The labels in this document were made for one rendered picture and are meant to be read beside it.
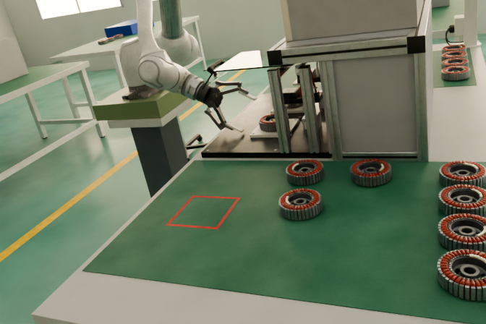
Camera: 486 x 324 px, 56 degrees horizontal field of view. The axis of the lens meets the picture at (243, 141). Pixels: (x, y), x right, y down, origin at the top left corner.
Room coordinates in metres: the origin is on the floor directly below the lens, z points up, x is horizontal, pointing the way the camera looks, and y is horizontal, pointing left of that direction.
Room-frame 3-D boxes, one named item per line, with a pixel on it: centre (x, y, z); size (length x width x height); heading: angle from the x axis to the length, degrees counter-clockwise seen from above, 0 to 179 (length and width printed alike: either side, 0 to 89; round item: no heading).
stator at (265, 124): (1.60, -0.13, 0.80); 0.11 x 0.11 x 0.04
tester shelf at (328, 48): (1.56, -0.47, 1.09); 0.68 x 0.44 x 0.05; 154
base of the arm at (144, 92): (2.27, 0.45, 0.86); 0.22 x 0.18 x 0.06; 144
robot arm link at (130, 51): (2.29, 0.43, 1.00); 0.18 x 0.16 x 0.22; 110
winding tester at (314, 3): (1.55, -0.46, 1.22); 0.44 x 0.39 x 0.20; 154
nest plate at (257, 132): (1.60, -0.13, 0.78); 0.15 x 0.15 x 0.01; 64
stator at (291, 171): (1.21, -0.16, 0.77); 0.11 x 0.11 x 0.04
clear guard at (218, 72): (1.52, -0.10, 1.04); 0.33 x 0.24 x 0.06; 64
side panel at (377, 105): (1.24, -0.40, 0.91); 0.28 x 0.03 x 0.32; 64
